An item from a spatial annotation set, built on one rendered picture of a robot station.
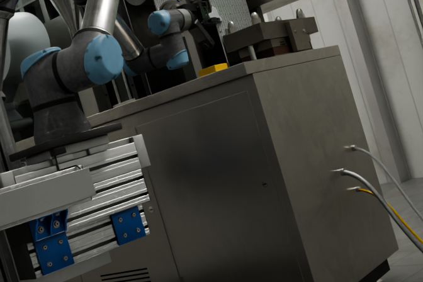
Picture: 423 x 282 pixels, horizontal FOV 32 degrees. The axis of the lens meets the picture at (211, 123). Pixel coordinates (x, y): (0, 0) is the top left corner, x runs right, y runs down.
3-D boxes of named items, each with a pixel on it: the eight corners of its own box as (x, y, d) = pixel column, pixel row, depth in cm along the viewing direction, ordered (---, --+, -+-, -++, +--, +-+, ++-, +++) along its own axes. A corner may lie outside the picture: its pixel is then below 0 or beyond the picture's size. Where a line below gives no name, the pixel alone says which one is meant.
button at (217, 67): (199, 78, 242) (197, 70, 242) (212, 75, 247) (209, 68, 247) (216, 72, 237) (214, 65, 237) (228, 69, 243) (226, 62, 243)
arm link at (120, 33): (43, -20, 218) (131, 87, 251) (75, -33, 214) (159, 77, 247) (51, -44, 226) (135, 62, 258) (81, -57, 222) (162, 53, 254)
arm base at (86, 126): (52, 140, 186) (41, 101, 186) (26, 150, 197) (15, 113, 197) (102, 126, 196) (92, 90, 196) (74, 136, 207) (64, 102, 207)
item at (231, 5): (220, 41, 268) (206, -8, 268) (255, 36, 286) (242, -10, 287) (221, 41, 267) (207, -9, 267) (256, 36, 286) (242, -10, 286)
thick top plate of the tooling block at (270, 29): (227, 53, 262) (222, 36, 262) (284, 43, 294) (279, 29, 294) (264, 39, 252) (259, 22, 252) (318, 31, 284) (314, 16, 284)
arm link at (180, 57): (164, 73, 252) (155, 41, 252) (194, 63, 247) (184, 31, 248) (155, 73, 244) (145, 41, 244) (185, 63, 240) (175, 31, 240)
